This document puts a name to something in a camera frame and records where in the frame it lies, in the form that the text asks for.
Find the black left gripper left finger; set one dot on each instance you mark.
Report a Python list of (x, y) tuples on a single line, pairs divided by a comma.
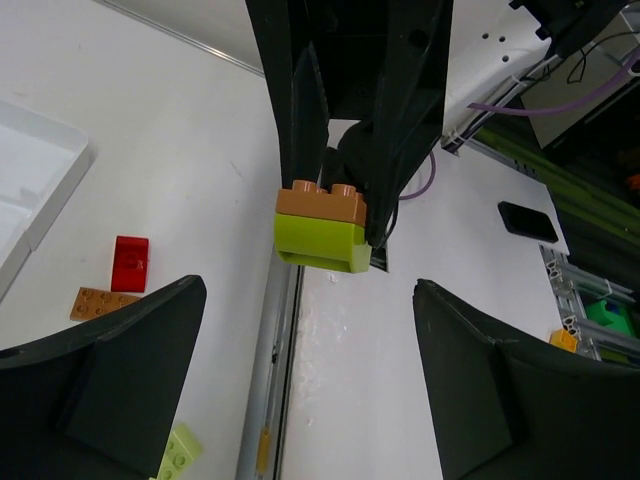
[(98, 400)]

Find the aluminium rail front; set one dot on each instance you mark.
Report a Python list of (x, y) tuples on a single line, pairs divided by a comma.
[(264, 432)]

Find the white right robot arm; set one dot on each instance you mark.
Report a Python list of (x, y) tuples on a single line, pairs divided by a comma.
[(492, 41)]

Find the white compartment tray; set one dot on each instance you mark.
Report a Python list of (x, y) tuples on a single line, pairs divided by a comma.
[(42, 163)]

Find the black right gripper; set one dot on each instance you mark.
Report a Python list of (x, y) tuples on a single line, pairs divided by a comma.
[(323, 60)]

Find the brown lego plate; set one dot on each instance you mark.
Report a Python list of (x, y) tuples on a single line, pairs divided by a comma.
[(92, 303)]

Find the yellow lego brick background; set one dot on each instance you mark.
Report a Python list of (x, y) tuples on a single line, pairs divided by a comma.
[(562, 339)]

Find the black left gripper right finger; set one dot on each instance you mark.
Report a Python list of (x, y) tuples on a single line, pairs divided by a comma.
[(507, 405)]

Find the black phone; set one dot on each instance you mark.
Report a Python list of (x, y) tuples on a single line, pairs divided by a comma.
[(526, 222)]

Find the red curved lego brick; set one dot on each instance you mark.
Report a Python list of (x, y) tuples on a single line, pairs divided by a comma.
[(130, 264)]

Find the green block background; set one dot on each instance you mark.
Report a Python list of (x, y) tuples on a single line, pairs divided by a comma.
[(611, 315)]

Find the pale green long lego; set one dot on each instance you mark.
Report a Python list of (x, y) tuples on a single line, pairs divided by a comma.
[(181, 450)]

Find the lime green curved lego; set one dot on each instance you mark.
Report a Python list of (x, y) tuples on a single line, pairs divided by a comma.
[(319, 243)]

